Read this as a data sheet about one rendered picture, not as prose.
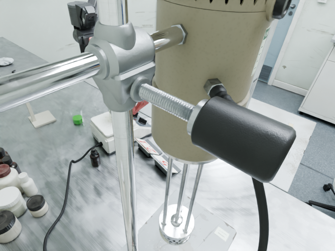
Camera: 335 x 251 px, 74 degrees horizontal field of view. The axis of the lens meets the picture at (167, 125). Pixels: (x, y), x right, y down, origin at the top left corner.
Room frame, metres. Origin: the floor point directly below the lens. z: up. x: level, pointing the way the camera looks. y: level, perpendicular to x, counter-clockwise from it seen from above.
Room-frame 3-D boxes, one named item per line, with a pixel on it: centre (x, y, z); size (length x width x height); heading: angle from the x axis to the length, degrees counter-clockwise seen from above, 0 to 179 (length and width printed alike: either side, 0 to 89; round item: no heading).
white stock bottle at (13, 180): (0.35, 0.42, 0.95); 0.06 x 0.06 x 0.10
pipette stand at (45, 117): (0.68, 0.51, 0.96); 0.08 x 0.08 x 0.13; 46
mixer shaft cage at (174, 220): (0.21, -0.03, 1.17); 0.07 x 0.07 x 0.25
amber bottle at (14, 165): (0.40, 0.44, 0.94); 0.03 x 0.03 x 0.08
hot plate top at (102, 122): (0.60, 0.19, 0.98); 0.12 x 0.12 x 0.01; 44
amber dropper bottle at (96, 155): (0.48, 0.22, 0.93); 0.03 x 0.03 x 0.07
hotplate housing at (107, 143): (0.62, 0.17, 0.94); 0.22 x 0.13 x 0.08; 134
